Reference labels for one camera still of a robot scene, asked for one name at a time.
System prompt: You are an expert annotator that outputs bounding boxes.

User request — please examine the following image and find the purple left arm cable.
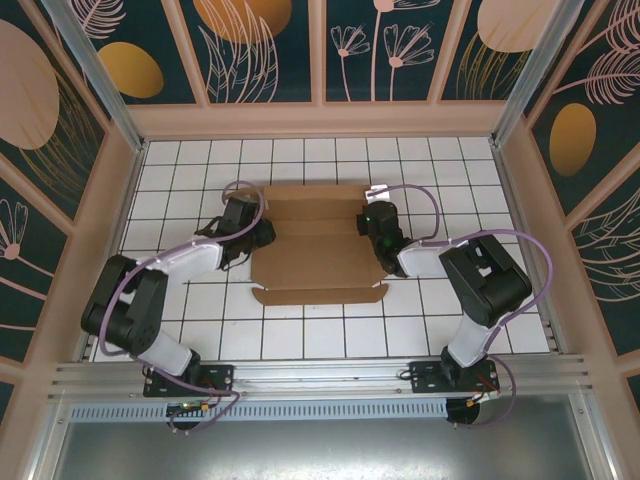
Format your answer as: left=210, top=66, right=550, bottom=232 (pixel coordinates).
left=97, top=180, right=266, bottom=437

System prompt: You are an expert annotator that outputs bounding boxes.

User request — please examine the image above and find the grey metal sheet panel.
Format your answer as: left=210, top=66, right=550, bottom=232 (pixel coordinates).
left=29, top=392, right=616, bottom=480

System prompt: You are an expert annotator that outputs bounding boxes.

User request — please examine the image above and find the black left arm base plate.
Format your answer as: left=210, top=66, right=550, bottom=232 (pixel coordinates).
left=143, top=357, right=236, bottom=399

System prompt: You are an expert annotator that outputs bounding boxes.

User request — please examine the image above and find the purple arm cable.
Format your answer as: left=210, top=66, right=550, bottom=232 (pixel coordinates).
left=97, top=180, right=266, bottom=437
left=387, top=183, right=555, bottom=430

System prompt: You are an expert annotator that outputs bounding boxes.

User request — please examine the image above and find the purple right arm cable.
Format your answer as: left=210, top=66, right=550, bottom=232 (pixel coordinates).
left=387, top=183, right=555, bottom=430

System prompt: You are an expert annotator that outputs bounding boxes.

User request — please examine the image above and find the brown cardboard box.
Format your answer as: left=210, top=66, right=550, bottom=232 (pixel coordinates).
left=248, top=184, right=391, bottom=308

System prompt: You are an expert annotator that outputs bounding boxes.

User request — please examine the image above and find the aluminium corner post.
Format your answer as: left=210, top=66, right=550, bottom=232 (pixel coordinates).
left=40, top=0, right=147, bottom=154
left=490, top=0, right=587, bottom=147

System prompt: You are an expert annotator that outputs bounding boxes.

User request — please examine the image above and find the slotted grey cable tray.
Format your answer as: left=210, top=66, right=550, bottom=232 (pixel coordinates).
left=68, top=398, right=450, bottom=424

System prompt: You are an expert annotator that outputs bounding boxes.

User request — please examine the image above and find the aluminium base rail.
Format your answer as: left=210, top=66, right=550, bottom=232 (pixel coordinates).
left=48, top=353, right=594, bottom=402

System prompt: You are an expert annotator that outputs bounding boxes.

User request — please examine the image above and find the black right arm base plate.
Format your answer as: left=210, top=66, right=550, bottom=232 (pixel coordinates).
left=408, top=358, right=501, bottom=397

